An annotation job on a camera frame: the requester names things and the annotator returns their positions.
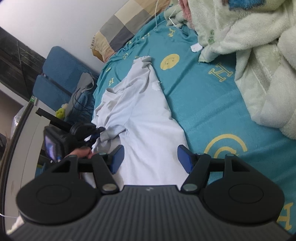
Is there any person's left hand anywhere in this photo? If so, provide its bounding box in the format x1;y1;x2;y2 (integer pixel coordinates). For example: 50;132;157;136
64;148;93;160

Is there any white shirt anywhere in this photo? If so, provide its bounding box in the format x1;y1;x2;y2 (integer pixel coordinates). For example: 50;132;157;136
91;56;189;186

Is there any white table with black legs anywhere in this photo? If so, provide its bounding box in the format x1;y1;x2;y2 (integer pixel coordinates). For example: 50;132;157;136
5;100;73;232

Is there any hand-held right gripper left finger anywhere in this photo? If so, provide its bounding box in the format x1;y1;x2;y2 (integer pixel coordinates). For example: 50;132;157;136
35;145;125;194

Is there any black cable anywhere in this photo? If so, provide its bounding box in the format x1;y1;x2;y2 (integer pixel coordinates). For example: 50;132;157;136
72;87;95;114

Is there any white charging cable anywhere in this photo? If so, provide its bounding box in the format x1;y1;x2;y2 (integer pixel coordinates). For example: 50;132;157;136
154;0;178;32

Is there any mustard brown pillow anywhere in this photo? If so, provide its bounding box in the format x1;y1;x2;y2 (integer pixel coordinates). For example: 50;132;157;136
92;47;105;63

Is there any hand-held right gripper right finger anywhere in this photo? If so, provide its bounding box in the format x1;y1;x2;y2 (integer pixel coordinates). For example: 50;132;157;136
177;144;259;194

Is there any dark grilled door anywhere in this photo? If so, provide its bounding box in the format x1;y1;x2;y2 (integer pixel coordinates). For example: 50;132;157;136
0;27;47;100

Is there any blue covered chair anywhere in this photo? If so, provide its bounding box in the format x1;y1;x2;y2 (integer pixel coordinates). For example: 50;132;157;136
43;46;101;123
32;75;72;112

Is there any checked pillow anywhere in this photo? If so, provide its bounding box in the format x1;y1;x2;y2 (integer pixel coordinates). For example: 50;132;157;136
89;0;171;62

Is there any grey cloth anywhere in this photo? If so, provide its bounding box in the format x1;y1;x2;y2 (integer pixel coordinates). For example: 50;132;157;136
73;72;94;98

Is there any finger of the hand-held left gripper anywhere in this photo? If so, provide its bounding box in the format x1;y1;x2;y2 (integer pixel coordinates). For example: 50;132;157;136
91;126;107;137
84;136;99;149

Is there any green fleece blanket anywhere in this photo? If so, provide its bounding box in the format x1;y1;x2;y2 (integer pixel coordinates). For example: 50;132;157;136
164;0;296;139

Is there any teal printed bed sheet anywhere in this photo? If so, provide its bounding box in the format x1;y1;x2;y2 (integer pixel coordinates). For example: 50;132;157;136
92;13;296;237

